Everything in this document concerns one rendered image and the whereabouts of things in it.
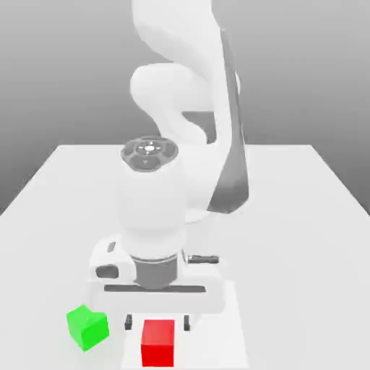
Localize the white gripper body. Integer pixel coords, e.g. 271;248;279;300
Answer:
85;270;227;315

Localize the small red cube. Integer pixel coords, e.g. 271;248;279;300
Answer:
140;319;176;369

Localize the small green cube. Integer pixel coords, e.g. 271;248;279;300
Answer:
65;304;111;353

